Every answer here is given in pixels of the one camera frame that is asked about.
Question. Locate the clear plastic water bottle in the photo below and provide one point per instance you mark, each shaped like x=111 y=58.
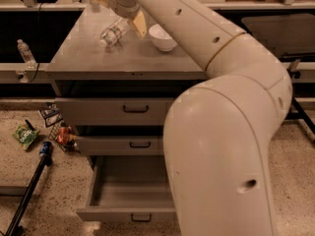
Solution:
x=112 y=34

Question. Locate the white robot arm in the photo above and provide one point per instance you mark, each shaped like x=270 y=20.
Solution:
x=216 y=134

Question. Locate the grey metal drawer cabinet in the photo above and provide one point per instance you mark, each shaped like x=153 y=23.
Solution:
x=133 y=68

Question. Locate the small upright water bottle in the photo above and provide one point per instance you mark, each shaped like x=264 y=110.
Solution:
x=26 y=54

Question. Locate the grey top drawer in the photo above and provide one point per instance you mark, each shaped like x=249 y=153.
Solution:
x=114 y=111

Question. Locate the grey middle drawer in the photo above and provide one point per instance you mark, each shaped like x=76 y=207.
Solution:
x=121 y=145

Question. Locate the grey open bottom drawer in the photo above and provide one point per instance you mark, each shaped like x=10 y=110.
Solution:
x=129 y=188

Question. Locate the white ceramic bowl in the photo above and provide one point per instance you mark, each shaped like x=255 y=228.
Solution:
x=161 y=39

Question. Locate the dark printed snack packet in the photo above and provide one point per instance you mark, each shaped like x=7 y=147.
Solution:
x=50 y=115

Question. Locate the orange snack packet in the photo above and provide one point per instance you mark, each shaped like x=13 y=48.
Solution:
x=66 y=137

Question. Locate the black marker pen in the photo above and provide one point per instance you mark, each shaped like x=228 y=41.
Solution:
x=30 y=125

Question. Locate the grey tilted table board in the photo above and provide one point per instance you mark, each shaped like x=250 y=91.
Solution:
x=284 y=35

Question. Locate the blue soda can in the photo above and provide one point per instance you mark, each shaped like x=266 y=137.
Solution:
x=46 y=149

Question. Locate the green snack bag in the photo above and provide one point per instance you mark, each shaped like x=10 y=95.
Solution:
x=25 y=136

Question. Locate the black floor pole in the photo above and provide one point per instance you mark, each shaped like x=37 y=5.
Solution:
x=45 y=160

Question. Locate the black table stand frame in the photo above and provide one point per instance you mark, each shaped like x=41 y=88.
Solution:
x=295 y=59

